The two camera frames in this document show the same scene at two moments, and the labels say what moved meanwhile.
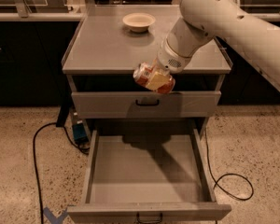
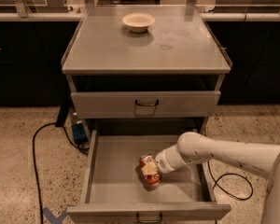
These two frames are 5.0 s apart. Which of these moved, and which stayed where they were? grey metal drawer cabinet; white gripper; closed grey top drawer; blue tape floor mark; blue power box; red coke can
Moved: white gripper; red coke can
Stayed: blue tape floor mark; blue power box; grey metal drawer cabinet; closed grey top drawer
